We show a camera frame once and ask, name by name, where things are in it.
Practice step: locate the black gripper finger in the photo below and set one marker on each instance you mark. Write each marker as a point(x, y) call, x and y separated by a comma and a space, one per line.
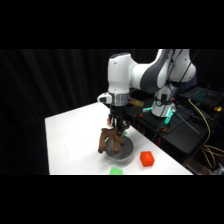
point(124, 126)
point(114, 124)

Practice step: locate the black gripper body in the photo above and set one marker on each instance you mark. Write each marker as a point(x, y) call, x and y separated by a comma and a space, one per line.
point(118, 112)

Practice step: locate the brown plush deer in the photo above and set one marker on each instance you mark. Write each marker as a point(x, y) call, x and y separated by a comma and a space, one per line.
point(109, 140)

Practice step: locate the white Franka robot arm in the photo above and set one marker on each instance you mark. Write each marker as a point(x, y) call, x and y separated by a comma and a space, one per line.
point(146, 73)

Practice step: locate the grey bowl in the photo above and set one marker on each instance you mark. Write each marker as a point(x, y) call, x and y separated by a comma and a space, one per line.
point(126, 150)

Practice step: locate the green rounded toy piece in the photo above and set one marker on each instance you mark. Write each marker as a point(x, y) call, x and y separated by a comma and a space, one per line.
point(125, 133)

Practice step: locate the orange-red block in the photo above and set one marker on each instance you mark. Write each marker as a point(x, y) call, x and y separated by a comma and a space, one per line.
point(147, 158)

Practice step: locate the green flat block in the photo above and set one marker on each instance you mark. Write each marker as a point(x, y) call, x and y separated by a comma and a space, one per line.
point(115, 171)

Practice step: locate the black robot stand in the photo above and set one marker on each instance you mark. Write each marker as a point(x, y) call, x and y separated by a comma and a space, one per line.
point(181, 131)

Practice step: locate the black laptop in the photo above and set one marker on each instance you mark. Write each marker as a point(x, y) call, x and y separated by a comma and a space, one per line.
point(201, 95)

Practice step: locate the small yellow object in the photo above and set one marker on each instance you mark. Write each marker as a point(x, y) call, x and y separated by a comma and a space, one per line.
point(217, 109)

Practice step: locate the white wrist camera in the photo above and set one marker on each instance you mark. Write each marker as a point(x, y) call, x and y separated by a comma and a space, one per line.
point(104, 98)

